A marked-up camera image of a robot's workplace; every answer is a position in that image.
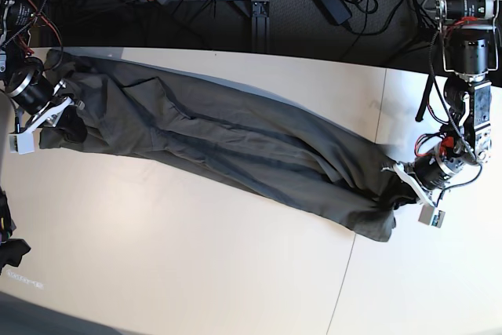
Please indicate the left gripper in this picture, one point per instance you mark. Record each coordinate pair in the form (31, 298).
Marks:
(433, 169)

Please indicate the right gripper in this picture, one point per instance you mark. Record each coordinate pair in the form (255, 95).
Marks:
(46, 102)

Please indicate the grey green T-shirt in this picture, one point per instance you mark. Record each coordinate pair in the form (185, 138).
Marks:
(251, 142)

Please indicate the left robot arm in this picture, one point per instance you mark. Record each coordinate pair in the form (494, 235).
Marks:
(462, 53)

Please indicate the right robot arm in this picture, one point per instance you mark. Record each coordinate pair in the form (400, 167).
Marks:
(18, 17)

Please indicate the black clothes pile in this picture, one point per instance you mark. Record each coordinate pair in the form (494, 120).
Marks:
(12, 250)

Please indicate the aluminium frame post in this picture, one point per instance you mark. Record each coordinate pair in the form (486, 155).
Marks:
(260, 26)

